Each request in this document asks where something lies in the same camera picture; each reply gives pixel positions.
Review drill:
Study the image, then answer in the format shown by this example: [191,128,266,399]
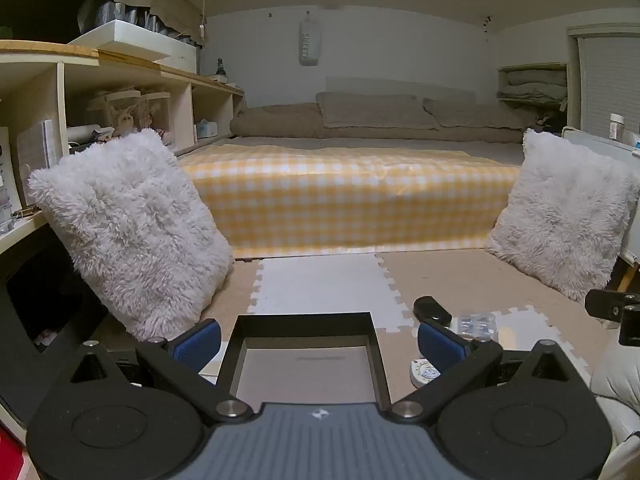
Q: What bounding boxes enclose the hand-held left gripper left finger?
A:
[70,319,253,423]

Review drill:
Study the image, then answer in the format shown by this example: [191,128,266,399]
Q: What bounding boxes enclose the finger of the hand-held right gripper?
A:
[584,287,640,320]

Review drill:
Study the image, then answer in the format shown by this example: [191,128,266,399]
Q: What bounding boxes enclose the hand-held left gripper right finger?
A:
[391,321,571,422]

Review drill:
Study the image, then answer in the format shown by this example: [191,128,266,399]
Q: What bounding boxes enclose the clear plastic case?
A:
[456,312,499,339]

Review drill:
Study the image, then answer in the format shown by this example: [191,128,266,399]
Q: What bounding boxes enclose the black oval case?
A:
[413,296,452,326]

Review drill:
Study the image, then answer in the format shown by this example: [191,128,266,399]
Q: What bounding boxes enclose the black box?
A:
[216,312,392,411]

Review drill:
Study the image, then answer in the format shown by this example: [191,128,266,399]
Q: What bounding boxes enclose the beige foam mat tile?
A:
[375,249,611,331]
[200,260,263,321]
[372,320,426,406]

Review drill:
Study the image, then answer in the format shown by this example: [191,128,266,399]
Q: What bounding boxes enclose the white foam mat tile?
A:
[252,254,408,333]
[492,307,593,386]

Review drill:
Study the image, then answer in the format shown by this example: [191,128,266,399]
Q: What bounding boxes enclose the cream cushion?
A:
[590,342,640,480]

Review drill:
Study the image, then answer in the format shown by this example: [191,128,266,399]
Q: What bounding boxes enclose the white fluffy pillow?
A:
[27,127,235,342]
[484,128,640,303]

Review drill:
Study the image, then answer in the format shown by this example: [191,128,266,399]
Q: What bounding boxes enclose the white cabinet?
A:
[561,126,640,171]

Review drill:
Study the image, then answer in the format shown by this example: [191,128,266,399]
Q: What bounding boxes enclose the yellow checked blanket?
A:
[175,142,521,261]

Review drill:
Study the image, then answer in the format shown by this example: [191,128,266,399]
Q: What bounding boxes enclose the grey bed mattress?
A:
[220,135,525,167]

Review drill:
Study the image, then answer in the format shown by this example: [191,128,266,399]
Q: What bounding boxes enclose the window blind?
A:
[567,25,640,136]

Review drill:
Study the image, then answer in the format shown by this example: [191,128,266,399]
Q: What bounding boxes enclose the folded green blankets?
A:
[497,63,568,108]

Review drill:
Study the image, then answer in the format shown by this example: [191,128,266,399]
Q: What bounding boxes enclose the beige bed pillow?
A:
[316,91,441,130]
[422,97,523,129]

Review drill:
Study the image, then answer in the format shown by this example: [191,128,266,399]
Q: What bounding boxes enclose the clear doll display case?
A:
[89,90,143,138]
[140,91,171,133]

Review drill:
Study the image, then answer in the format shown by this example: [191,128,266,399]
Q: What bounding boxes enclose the white paper roll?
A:
[67,125,103,143]

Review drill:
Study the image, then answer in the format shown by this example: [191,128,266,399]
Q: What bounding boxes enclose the wooden shelf unit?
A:
[0,40,246,281]

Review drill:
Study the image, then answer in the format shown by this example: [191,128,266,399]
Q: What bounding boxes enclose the white storage box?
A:
[155,37,197,73]

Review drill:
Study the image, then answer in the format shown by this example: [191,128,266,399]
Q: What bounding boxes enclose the white flat tray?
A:
[67,20,171,59]

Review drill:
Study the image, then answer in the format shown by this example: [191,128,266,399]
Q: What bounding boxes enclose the white hanging bag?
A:
[298,12,317,67]

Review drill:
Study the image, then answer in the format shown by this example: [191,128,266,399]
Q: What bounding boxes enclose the silver pleated curtain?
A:
[80,2,201,47]

